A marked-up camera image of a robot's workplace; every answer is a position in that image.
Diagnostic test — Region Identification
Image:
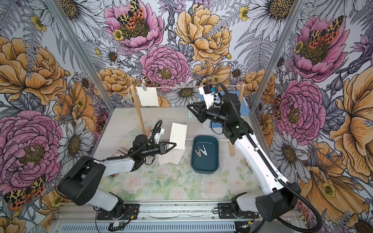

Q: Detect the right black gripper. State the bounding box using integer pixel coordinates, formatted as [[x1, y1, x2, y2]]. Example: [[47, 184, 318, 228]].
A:
[[186, 101, 228, 124]]

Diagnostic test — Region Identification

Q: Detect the twine string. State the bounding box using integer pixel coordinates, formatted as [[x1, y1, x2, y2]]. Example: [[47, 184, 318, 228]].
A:
[[131, 83, 245, 90]]

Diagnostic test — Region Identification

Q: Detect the grey clothespin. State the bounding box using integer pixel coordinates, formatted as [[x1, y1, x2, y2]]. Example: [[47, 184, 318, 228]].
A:
[[141, 75, 147, 91]]

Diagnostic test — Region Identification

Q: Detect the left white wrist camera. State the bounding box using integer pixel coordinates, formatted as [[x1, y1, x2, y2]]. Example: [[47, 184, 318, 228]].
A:
[[154, 128, 165, 144]]

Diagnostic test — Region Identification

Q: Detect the aluminium front rail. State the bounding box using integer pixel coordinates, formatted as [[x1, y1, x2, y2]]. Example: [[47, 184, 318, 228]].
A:
[[49, 200, 307, 233]]

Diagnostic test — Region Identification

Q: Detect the right wooden post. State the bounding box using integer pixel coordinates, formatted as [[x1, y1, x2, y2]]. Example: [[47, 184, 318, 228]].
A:
[[228, 82, 246, 157]]

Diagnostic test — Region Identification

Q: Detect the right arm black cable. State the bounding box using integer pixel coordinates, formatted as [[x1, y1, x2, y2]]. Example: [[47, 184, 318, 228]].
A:
[[214, 83, 323, 233]]

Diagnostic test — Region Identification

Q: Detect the blue lidded storage box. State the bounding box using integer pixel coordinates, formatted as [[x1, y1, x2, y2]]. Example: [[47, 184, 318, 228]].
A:
[[193, 91, 250, 126]]

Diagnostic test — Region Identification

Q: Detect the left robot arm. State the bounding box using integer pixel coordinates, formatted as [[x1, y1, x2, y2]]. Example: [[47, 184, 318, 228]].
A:
[[57, 135, 177, 213]]

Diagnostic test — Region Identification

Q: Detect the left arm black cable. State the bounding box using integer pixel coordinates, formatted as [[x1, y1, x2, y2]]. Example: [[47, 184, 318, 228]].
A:
[[93, 119, 163, 164]]

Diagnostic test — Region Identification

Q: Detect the white postcard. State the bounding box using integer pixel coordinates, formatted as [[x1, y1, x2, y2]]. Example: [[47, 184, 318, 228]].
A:
[[171, 147, 187, 165], [136, 87, 159, 107], [158, 151, 174, 166], [170, 122, 187, 150]]

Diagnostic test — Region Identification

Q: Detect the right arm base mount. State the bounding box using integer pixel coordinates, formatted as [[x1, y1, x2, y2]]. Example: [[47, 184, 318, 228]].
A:
[[213, 203, 259, 220]]

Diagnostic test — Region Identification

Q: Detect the red white small box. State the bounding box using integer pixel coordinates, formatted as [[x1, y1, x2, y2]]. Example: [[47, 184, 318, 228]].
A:
[[111, 148, 128, 157]]

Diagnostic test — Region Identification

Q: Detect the dark teal tray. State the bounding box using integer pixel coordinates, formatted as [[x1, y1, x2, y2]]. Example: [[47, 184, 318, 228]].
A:
[[191, 135, 219, 174]]

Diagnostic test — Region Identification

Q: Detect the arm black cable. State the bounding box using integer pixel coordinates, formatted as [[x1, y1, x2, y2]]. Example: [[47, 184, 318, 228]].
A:
[[93, 119, 163, 164], [214, 83, 323, 233]]

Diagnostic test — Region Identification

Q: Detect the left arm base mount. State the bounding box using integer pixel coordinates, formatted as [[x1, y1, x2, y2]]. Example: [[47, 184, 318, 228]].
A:
[[97, 203, 140, 220]]

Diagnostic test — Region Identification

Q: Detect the pink clothespin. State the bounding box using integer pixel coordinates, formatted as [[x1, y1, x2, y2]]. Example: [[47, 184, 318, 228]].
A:
[[194, 146, 202, 157]]

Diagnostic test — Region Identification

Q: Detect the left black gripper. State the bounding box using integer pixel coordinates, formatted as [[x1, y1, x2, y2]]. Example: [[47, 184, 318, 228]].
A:
[[141, 141, 176, 157]]

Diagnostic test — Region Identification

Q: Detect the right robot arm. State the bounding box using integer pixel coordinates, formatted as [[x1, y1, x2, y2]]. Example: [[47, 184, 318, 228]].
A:
[[187, 93, 301, 222]]

